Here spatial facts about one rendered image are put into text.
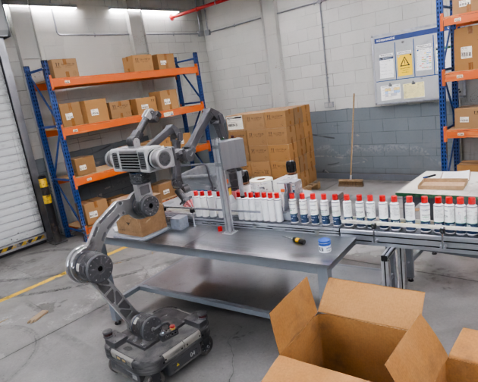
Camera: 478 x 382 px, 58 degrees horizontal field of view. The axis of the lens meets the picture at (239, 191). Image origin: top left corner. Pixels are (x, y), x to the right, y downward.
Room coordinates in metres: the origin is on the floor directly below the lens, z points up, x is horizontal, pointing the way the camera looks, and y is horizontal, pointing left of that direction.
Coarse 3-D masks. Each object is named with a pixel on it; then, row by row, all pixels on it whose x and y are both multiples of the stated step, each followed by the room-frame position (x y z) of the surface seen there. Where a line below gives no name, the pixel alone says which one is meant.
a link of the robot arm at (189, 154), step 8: (208, 112) 2.93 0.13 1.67; (216, 112) 2.97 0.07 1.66; (200, 120) 2.91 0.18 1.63; (208, 120) 2.92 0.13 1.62; (216, 120) 2.99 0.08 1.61; (200, 128) 2.87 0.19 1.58; (192, 136) 2.83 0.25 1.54; (200, 136) 2.86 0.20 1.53; (192, 144) 2.79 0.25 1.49; (184, 152) 2.73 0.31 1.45; (192, 152) 2.76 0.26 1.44; (192, 160) 2.75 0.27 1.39
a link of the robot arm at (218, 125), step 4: (220, 116) 2.97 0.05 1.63; (220, 120) 2.97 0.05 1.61; (224, 120) 2.99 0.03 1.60; (212, 124) 3.02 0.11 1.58; (216, 124) 3.00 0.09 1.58; (220, 124) 3.00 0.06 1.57; (216, 128) 3.01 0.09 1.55; (220, 128) 3.00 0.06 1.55; (224, 128) 3.03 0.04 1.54; (216, 132) 3.03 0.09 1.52; (220, 132) 3.00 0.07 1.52; (224, 132) 3.03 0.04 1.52; (220, 136) 3.02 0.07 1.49; (224, 136) 3.02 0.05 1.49; (232, 168) 3.05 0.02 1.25
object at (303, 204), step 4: (300, 196) 2.68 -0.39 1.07; (304, 196) 2.69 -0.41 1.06; (300, 200) 2.68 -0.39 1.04; (304, 200) 2.67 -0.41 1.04; (300, 204) 2.67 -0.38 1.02; (304, 204) 2.67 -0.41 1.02; (300, 208) 2.68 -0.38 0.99; (304, 208) 2.67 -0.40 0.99; (300, 212) 2.68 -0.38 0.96; (304, 212) 2.67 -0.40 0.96; (300, 216) 2.69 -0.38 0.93; (304, 216) 2.67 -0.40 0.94; (308, 216) 2.69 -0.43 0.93; (304, 220) 2.67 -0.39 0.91; (308, 220) 2.68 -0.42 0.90
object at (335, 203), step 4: (332, 196) 2.55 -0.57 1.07; (336, 196) 2.54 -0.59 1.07; (332, 200) 2.56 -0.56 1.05; (336, 200) 2.54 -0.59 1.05; (332, 204) 2.55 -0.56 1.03; (336, 204) 2.53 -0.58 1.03; (332, 208) 2.55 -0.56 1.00; (336, 208) 2.53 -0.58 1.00; (340, 208) 2.55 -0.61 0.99; (332, 212) 2.55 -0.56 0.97; (336, 212) 2.54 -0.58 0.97; (340, 212) 2.54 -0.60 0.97; (332, 216) 2.56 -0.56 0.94; (336, 216) 2.54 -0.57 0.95; (340, 216) 2.54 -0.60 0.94; (336, 220) 2.54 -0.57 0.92; (340, 220) 2.54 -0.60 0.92; (336, 224) 2.54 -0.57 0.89; (340, 224) 2.54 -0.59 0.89
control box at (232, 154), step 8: (224, 144) 2.83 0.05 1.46; (232, 144) 2.85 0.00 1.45; (240, 144) 2.87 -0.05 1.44; (224, 152) 2.83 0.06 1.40; (232, 152) 2.85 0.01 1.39; (240, 152) 2.86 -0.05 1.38; (224, 160) 2.83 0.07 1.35; (232, 160) 2.84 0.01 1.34; (240, 160) 2.86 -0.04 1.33; (224, 168) 2.82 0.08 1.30
